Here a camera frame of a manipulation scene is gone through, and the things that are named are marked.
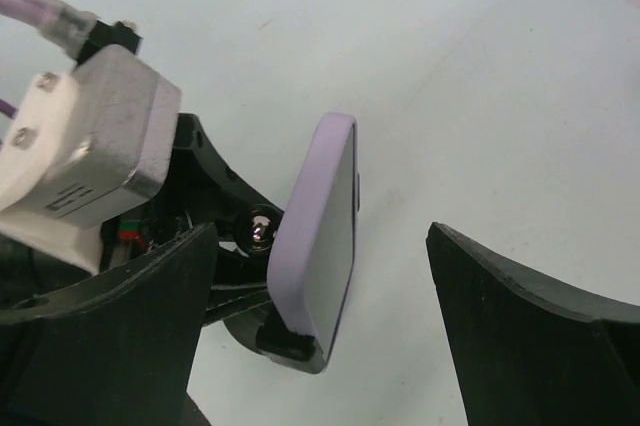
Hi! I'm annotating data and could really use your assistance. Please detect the phone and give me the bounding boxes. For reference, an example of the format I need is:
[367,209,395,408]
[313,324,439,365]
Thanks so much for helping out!
[267,113,360,355]

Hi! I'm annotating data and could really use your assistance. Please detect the black round-base phone stand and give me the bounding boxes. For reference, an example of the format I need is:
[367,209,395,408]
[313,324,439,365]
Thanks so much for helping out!
[202,203,331,376]

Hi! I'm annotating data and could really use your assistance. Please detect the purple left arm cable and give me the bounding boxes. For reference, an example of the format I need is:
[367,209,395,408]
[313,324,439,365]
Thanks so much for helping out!
[0,0,96,122]

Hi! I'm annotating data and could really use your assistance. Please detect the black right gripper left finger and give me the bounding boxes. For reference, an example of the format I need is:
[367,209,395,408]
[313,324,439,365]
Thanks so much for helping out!
[1,224,218,425]

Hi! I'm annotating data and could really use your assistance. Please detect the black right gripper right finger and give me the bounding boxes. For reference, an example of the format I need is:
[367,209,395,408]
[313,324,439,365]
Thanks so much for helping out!
[426,223,639,425]

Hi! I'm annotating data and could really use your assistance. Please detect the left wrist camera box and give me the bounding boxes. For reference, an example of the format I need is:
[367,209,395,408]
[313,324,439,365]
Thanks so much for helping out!
[1,22,181,275]

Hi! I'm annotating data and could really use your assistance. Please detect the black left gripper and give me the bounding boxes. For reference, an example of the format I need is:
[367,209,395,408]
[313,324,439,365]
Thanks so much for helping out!
[100,113,280,271]

